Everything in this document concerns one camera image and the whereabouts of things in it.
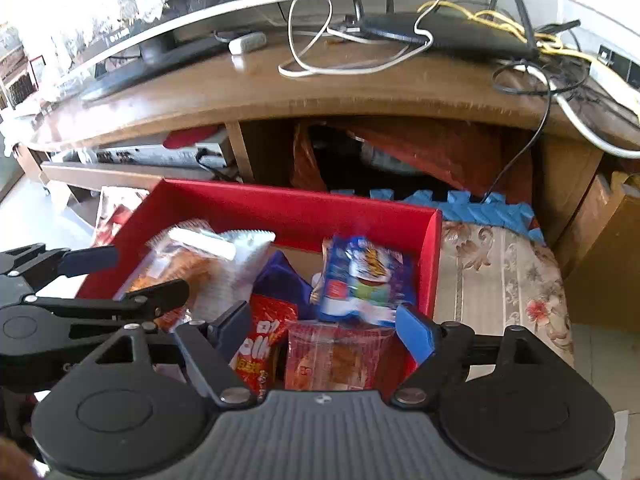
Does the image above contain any silver set-top box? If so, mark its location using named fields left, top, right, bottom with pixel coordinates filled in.
left=95, top=132, right=236, bottom=169

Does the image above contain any white power strip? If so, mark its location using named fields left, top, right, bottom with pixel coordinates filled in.
left=590, top=60, right=640, bottom=113

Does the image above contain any silver snack packet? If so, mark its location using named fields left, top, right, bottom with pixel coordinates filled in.
left=192, top=230, right=277, bottom=321

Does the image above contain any white cable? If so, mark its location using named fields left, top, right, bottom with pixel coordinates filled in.
left=278, top=0, right=433, bottom=79

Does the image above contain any white paper sheet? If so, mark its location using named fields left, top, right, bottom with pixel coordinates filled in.
left=602, top=410, right=632, bottom=480

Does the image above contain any black cable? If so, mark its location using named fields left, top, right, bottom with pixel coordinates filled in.
left=480, top=60, right=557, bottom=204

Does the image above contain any black router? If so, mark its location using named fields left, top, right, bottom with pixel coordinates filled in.
left=345, top=0, right=583, bottom=61

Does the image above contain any brown cardboard box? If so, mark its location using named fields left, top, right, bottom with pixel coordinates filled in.
left=555, top=170, right=640, bottom=331

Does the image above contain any red cardboard box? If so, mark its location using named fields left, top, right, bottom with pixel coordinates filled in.
left=75, top=178, right=443, bottom=391

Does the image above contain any orange spicy strip packet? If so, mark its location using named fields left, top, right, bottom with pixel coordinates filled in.
left=117, top=220, right=236, bottom=333

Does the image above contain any black plug adapter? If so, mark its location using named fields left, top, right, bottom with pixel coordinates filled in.
left=597, top=45, right=640, bottom=88

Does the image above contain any blue foam mat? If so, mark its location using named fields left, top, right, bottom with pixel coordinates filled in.
left=330, top=187, right=546, bottom=244

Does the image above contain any wooden television cabinet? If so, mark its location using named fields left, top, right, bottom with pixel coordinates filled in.
left=15, top=25, right=640, bottom=261

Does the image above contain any white bun packet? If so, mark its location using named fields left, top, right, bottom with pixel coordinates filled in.
left=310, top=235, right=418, bottom=326

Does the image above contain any blue snack packet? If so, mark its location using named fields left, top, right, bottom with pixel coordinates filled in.
left=252, top=250, right=318, bottom=321

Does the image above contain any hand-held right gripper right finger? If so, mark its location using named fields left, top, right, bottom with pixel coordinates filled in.
left=391, top=304, right=591, bottom=406

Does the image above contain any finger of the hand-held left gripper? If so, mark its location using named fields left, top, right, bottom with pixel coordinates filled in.
left=0, top=243, right=119, bottom=281
left=22, top=279, right=191, bottom=324

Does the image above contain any yellow cable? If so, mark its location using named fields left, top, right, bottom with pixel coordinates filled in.
left=417, top=0, right=601, bottom=56

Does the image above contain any white slatted panel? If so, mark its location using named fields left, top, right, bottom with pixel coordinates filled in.
left=550, top=0, right=640, bottom=56

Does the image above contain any red gummy packet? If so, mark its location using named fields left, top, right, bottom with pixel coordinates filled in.
left=229, top=294, right=301, bottom=395

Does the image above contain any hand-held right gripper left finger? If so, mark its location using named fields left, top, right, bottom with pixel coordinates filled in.
left=55, top=301, right=258, bottom=407

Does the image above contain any small white adapter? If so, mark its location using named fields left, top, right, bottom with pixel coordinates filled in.
left=229, top=31, right=267, bottom=54

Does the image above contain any pink transparent snack packet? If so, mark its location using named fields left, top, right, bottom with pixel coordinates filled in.
left=284, top=321, right=401, bottom=392

